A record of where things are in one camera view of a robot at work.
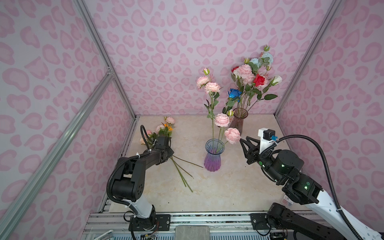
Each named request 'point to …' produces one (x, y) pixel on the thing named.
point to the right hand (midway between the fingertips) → (243, 138)
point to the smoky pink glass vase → (239, 113)
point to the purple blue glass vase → (213, 147)
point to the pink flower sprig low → (232, 135)
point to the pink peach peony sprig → (164, 130)
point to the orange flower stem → (170, 128)
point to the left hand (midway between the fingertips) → (170, 149)
